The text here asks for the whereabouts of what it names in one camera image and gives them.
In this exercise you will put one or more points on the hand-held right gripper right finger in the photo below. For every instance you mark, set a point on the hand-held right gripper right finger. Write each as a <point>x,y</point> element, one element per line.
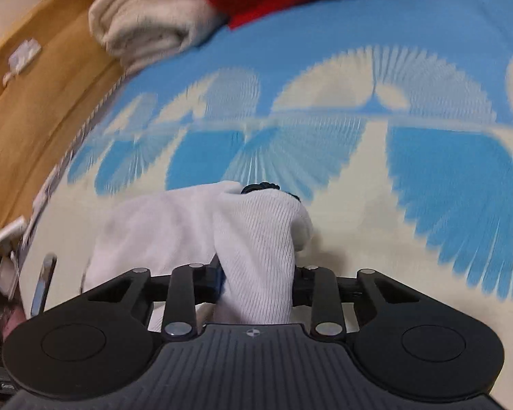
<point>301,288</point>

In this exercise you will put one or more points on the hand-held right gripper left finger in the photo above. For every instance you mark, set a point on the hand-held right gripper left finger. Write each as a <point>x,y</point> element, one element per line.
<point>219,282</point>

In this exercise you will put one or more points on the white ribbed garment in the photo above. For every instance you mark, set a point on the white ribbed garment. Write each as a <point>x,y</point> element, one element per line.
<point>248,256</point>

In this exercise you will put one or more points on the black white striped garment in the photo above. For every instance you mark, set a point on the black white striped garment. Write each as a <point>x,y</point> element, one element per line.
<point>260,187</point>

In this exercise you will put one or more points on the silver metal bar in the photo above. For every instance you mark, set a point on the silver metal bar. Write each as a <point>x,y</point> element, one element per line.
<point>42,284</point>

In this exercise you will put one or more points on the white plastic item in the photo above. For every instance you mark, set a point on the white plastic item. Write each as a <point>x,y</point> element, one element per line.
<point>6,232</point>

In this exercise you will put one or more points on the blue white fan print bedsheet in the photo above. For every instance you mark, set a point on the blue white fan print bedsheet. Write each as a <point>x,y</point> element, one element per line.
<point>410,158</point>

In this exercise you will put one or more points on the folded pale quilt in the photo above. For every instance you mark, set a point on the folded pale quilt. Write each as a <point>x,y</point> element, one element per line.
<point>149,17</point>

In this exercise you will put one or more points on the white power adapter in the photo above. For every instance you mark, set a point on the white power adapter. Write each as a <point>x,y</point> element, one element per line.
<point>23,53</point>

